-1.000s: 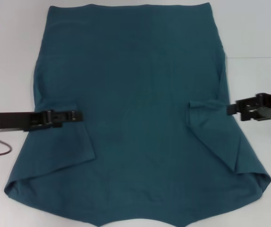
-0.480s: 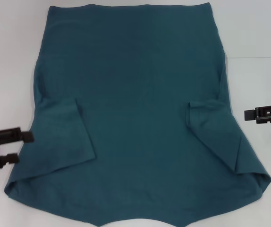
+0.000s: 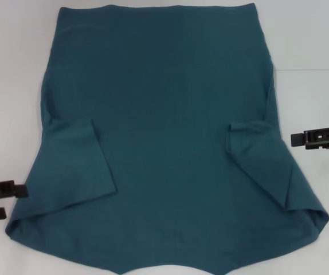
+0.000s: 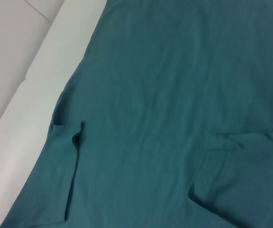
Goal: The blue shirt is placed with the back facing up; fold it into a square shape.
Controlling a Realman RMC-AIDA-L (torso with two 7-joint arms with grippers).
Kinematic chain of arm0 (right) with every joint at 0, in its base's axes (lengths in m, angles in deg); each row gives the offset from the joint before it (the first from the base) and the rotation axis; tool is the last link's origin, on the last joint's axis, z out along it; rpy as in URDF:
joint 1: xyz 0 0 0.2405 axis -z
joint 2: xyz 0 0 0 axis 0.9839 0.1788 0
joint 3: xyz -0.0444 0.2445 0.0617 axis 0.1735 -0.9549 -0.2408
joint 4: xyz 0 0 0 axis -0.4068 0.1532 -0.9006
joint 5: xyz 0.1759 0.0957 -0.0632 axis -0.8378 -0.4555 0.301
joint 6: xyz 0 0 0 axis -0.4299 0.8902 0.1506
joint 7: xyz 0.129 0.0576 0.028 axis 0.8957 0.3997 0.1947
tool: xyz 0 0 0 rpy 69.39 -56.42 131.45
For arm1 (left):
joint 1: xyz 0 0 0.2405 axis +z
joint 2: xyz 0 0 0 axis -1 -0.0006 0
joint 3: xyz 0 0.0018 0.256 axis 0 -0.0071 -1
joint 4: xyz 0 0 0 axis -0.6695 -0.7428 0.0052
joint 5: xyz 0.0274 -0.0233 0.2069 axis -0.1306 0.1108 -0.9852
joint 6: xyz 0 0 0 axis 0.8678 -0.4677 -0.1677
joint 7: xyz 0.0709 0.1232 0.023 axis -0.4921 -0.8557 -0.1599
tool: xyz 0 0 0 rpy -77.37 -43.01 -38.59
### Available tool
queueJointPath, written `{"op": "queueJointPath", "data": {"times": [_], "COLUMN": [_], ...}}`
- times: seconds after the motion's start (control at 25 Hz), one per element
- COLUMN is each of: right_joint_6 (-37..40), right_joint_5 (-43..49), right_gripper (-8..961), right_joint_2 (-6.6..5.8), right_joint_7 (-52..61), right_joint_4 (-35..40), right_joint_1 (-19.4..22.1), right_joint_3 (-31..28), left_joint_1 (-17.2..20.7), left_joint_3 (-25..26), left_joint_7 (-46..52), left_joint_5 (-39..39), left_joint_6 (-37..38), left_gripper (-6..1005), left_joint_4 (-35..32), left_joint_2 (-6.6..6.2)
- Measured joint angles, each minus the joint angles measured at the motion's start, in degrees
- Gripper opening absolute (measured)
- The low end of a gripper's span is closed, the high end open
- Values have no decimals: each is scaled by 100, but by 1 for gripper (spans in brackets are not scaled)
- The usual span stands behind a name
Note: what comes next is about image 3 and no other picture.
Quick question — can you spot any blue short-sleeved shirt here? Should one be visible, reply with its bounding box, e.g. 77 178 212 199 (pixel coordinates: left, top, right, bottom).
3 2 329 275

